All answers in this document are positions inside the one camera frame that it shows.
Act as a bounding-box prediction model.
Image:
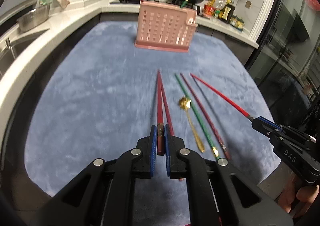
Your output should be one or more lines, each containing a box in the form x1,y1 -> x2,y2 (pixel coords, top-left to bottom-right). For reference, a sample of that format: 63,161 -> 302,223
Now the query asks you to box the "steel colander bowl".
16,4 -> 50,32

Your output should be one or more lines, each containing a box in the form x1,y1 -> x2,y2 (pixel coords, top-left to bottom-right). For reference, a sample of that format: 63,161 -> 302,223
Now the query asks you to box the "red instant noodle cup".
203,4 -> 217,18

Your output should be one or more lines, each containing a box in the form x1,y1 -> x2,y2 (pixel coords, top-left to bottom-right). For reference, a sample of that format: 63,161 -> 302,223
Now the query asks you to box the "blue plush blanket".
24,21 -> 283,198

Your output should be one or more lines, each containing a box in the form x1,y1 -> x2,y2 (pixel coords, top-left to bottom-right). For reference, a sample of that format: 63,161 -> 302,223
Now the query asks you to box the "dark soy sauce bottle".
220,1 -> 235,22

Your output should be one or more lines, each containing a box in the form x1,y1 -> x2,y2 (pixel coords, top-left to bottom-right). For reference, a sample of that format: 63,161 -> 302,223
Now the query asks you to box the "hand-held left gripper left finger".
37,124 -> 158,226

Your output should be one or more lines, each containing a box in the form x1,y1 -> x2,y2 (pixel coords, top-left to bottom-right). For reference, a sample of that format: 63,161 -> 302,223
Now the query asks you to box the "dark red chopstick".
155,70 -> 166,156
180,73 -> 232,160
159,76 -> 175,138

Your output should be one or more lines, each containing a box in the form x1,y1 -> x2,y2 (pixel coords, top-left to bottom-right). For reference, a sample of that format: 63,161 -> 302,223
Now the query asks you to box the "person's right hand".
277,173 -> 320,219

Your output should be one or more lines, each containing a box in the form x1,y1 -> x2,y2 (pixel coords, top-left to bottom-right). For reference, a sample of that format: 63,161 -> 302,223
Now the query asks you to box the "gold flower spoon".
178,97 -> 206,153

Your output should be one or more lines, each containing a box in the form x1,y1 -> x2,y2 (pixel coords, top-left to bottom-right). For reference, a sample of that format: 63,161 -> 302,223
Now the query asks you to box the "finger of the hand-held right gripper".
252,119 -> 277,139
257,115 -> 285,132

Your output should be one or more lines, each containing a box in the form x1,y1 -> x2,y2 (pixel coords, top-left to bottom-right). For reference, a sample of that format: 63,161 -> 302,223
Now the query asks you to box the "stainless steel sink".
0,30 -> 48,77

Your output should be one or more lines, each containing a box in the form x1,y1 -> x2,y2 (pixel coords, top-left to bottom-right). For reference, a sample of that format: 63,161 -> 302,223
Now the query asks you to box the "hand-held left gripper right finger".
164,125 -> 295,226

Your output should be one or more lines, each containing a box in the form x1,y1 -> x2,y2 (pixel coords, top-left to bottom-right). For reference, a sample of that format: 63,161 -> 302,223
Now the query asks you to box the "dark glass door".
244,0 -> 320,126

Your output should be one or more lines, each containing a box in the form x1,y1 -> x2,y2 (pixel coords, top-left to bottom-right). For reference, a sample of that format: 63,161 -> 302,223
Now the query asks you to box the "seasoning jar rack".
230,15 -> 244,29

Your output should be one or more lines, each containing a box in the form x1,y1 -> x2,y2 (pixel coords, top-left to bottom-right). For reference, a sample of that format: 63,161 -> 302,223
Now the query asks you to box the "pink perforated utensil holder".
134,1 -> 198,54

